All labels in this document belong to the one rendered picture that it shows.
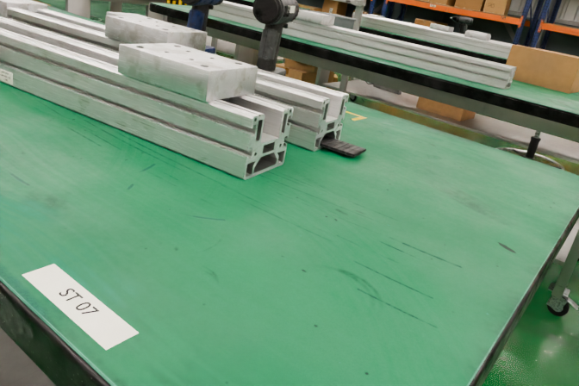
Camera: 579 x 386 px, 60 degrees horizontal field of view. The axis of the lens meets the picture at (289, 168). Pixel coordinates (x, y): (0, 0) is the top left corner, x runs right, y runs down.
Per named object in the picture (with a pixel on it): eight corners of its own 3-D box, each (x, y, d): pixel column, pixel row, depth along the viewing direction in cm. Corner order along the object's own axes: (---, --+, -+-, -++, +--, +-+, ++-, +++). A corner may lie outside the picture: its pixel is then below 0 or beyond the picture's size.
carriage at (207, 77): (115, 91, 71) (118, 43, 69) (170, 85, 80) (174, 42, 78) (202, 122, 64) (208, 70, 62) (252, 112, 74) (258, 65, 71)
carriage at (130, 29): (103, 50, 98) (105, 15, 95) (146, 49, 107) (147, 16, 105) (164, 69, 91) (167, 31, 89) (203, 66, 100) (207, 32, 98)
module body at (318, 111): (7, 46, 114) (6, 7, 111) (47, 45, 122) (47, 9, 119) (312, 152, 80) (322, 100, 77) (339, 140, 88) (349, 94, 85)
